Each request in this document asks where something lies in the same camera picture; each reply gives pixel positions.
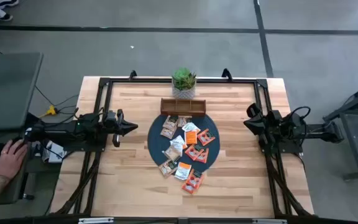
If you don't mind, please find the white paper bundle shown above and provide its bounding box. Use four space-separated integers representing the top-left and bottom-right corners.
40 140 68 164

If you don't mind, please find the round dark blue woven placemat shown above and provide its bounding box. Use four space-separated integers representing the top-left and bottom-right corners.
147 113 221 174

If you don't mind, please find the black metal desk frame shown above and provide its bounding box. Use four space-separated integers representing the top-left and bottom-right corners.
323 79 358 181

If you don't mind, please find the red Ahmad peach tea packet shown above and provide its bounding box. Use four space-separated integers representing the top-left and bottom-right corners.
196 128 216 147
186 169 205 189
195 147 210 164
181 179 200 195
184 143 205 161

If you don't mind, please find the wooden three-compartment tray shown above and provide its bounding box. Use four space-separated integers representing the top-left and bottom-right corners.
160 98 207 118

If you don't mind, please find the black aluminium table frame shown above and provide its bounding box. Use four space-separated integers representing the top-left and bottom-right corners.
50 68 315 218

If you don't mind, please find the succulent in white patterned pot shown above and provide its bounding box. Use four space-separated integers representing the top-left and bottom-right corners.
171 67 198 100

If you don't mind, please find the person's white shoe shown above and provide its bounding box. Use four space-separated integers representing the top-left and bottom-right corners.
0 0 20 9
0 6 14 22

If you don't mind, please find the brown Ahmad tea packet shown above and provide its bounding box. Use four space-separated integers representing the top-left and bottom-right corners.
158 159 179 179
177 115 193 128
160 126 177 140
162 115 179 131
163 144 181 162

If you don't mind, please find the grey office desk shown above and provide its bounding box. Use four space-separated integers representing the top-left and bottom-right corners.
0 52 45 206

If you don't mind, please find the yellow cable connector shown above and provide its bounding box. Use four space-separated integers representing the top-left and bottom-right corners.
39 105 59 118

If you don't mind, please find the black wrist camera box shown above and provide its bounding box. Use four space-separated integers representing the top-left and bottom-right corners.
103 110 117 129

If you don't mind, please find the black floor cable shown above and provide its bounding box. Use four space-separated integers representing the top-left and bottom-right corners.
34 85 80 108

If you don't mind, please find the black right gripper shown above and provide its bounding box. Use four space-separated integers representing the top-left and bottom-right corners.
243 102 276 147

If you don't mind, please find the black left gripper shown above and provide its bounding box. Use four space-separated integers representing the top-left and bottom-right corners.
112 108 139 148

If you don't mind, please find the silver metal bracket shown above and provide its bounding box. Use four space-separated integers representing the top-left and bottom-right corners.
78 217 114 224
252 218 288 224

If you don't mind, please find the person's hand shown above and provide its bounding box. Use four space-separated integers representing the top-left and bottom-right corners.
0 139 29 180

